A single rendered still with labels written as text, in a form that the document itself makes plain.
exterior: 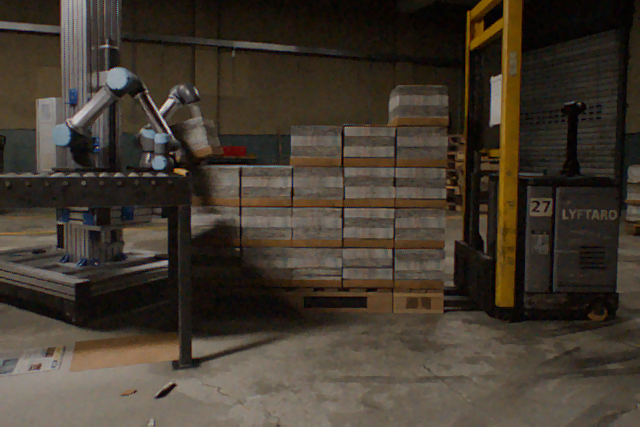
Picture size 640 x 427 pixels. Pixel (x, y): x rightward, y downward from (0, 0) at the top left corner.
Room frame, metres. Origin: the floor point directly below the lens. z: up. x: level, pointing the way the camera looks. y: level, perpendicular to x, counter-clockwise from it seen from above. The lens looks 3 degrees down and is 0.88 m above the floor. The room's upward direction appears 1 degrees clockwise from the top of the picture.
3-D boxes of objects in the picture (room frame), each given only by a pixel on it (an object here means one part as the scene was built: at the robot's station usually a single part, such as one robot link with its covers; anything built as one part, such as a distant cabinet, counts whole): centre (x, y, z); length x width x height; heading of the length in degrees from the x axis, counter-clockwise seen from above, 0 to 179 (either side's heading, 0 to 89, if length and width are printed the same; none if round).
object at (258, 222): (3.13, 0.13, 0.42); 1.17 x 0.39 x 0.83; 90
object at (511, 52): (2.80, -1.03, 0.97); 0.09 x 0.09 x 1.75; 0
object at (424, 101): (3.13, -0.60, 0.65); 0.39 x 0.30 x 1.29; 0
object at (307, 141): (3.13, 0.00, 0.95); 0.38 x 0.29 x 0.23; 0
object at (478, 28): (3.46, -1.03, 0.97); 0.09 x 0.09 x 1.75; 0
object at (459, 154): (9.32, -2.80, 0.65); 1.33 x 0.94 x 1.30; 115
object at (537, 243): (3.13, -1.40, 0.40); 0.69 x 0.55 x 0.80; 0
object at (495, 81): (3.13, -1.05, 1.27); 0.57 x 0.01 x 0.65; 0
